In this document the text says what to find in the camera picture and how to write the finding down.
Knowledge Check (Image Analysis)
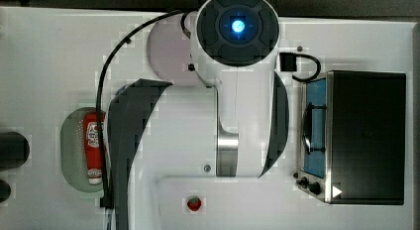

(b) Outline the red plush ketchup bottle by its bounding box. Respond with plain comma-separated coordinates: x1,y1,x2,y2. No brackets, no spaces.
83,112,104,185

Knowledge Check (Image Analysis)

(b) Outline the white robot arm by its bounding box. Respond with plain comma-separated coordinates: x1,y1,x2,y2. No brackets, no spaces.
106,0,288,230

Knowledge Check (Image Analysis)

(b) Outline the small red strawberry toy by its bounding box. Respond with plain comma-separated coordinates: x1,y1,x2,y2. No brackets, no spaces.
187,196,202,212

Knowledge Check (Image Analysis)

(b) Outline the grey round plate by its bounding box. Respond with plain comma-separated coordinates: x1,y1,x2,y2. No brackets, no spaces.
147,15,201,86

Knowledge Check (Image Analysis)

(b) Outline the green oval strainer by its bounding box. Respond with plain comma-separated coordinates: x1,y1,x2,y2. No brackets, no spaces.
60,107,103,192

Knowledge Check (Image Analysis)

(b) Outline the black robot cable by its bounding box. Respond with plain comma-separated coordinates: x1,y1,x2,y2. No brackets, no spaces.
95,9,199,210

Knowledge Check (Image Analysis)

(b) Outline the black toaster oven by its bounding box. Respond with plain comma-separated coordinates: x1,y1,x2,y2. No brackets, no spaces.
294,70,406,205

